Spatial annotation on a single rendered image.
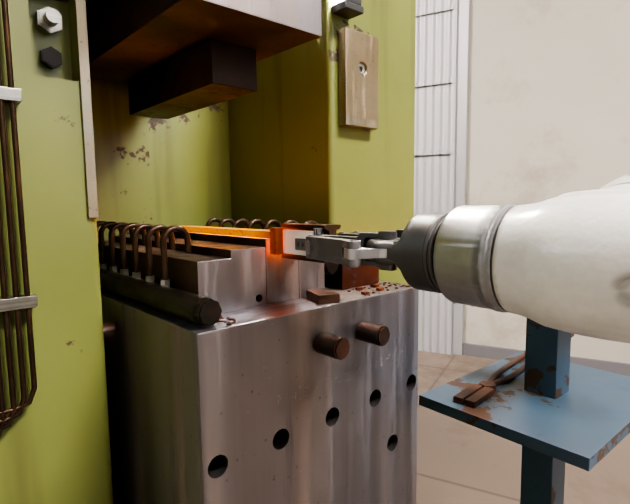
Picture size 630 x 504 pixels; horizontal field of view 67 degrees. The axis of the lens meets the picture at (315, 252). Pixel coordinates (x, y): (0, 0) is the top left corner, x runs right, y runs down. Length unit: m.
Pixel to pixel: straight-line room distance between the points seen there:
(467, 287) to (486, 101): 2.96
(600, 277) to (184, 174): 0.89
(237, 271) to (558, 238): 0.37
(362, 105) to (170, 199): 0.45
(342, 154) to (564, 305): 0.61
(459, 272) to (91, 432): 0.51
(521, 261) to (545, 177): 2.88
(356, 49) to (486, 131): 2.43
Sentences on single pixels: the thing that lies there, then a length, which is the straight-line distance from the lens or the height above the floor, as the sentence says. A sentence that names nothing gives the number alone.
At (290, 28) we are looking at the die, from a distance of 0.68.
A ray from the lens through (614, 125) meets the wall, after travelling 3.27.
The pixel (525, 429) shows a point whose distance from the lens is 0.88.
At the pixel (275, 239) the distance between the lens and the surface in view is 0.60.
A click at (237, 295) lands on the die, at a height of 0.93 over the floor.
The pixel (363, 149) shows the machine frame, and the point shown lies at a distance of 0.94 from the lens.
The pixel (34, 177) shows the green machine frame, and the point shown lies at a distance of 0.64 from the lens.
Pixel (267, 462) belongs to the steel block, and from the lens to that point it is 0.61.
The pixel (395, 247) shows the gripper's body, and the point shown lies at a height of 1.00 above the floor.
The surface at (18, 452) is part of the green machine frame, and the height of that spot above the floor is 0.76.
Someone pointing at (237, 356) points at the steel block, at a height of 0.88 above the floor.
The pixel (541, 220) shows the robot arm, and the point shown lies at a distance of 0.37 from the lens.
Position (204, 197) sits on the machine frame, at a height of 1.06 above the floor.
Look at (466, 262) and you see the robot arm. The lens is 0.39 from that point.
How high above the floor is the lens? 1.05
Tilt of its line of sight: 6 degrees down
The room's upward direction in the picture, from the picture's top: 1 degrees counter-clockwise
